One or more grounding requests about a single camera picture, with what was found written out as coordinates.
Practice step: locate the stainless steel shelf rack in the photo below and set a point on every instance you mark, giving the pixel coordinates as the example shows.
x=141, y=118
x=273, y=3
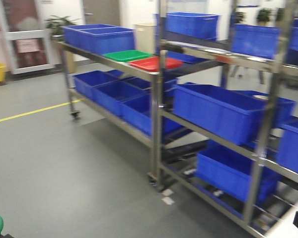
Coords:
x=233, y=145

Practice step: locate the steel cart with wheels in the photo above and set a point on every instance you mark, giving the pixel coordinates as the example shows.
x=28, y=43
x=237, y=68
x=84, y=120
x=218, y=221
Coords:
x=105, y=92

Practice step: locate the green plastic tray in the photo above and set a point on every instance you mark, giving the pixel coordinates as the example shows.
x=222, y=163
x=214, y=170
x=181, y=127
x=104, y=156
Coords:
x=128, y=55

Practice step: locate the red plastic tray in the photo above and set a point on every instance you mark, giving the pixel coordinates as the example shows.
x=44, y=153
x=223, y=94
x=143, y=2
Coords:
x=151, y=64

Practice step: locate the blue double bin on cart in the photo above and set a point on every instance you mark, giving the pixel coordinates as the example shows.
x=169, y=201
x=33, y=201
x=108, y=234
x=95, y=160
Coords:
x=99, y=38

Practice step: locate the potted green plant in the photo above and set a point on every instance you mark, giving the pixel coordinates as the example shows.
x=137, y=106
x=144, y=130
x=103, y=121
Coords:
x=55, y=23

